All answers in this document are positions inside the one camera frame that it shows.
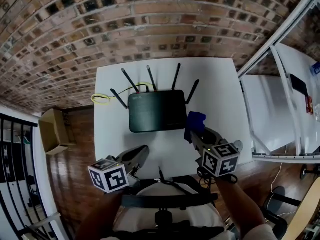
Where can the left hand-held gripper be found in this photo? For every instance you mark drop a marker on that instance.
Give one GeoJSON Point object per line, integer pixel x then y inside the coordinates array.
{"type": "Point", "coordinates": [112, 175]}

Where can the blue-label water bottle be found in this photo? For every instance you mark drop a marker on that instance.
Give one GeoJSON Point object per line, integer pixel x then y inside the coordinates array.
{"type": "Point", "coordinates": [316, 69]}

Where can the black flat phone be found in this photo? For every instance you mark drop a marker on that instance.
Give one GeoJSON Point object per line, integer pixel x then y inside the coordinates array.
{"type": "Point", "coordinates": [298, 84]}

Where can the blue cloth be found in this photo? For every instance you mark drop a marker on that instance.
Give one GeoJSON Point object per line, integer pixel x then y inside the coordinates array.
{"type": "Point", "coordinates": [195, 122]}

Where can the small red box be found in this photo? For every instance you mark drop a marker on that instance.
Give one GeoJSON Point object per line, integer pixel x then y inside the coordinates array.
{"type": "Point", "coordinates": [310, 104]}

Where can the clear plastic bottle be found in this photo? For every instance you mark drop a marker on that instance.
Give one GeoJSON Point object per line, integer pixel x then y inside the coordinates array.
{"type": "Point", "coordinates": [317, 112]}

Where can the black chest mount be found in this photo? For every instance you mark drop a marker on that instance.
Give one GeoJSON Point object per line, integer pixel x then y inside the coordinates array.
{"type": "Point", "coordinates": [167, 200]}

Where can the black router with antennas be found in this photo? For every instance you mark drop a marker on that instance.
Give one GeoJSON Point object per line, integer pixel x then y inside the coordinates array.
{"type": "Point", "coordinates": [157, 111]}

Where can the open cardboard box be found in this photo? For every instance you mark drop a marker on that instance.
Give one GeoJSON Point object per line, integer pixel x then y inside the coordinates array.
{"type": "Point", "coordinates": [53, 131]}

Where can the person's right forearm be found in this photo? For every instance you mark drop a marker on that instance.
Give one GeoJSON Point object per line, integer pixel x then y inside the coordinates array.
{"type": "Point", "coordinates": [240, 201]}

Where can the black stand base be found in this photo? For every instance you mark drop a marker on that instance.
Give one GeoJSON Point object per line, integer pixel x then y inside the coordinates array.
{"type": "Point", "coordinates": [305, 172]}

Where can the black chair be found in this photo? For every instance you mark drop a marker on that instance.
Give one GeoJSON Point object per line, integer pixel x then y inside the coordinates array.
{"type": "Point", "coordinates": [277, 204]}

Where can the person's light shirt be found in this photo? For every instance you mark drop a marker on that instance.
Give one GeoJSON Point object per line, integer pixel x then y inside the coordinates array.
{"type": "Point", "coordinates": [162, 187]}

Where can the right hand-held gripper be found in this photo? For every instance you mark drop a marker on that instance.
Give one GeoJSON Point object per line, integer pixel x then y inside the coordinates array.
{"type": "Point", "coordinates": [220, 159]}

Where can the round wooden board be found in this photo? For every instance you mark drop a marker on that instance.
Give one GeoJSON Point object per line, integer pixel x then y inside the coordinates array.
{"type": "Point", "coordinates": [303, 209]}

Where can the white metal shelf rack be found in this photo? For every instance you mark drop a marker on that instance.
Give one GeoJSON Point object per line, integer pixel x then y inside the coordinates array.
{"type": "Point", "coordinates": [272, 114]}

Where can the black metal railing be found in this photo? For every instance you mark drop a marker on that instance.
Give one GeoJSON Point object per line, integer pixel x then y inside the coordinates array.
{"type": "Point", "coordinates": [17, 164]}

